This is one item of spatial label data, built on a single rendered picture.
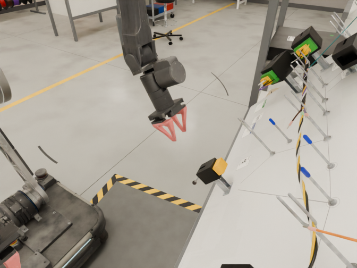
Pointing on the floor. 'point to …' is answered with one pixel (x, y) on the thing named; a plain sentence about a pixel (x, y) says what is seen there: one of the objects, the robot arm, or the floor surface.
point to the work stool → (165, 23)
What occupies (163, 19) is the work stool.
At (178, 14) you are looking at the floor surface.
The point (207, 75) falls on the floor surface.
